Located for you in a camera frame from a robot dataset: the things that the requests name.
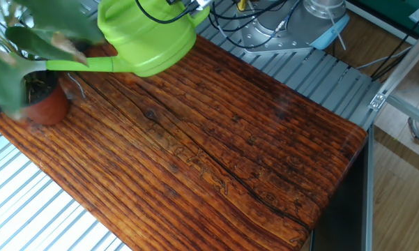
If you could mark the green plastic watering can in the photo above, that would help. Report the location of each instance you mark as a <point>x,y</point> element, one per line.
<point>146,42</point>

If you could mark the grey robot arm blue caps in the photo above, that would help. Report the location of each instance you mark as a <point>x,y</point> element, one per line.
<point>320,21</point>

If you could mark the terracotta plant pot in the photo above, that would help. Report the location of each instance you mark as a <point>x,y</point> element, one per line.
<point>50,109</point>

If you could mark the green leafy plant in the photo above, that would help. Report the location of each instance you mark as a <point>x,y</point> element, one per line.
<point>7,80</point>

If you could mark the wood grain board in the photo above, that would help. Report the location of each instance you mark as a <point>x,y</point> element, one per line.
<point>230,157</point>

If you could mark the silver robot mounting plate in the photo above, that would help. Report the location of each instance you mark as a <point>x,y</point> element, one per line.
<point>265,40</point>

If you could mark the yellow connector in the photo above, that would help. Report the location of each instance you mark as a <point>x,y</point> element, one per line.
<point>242,5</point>

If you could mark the green board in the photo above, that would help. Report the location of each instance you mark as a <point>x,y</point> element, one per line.
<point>387,8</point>

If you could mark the aluminium profile frame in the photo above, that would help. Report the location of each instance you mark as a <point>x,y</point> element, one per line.
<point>404,59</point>

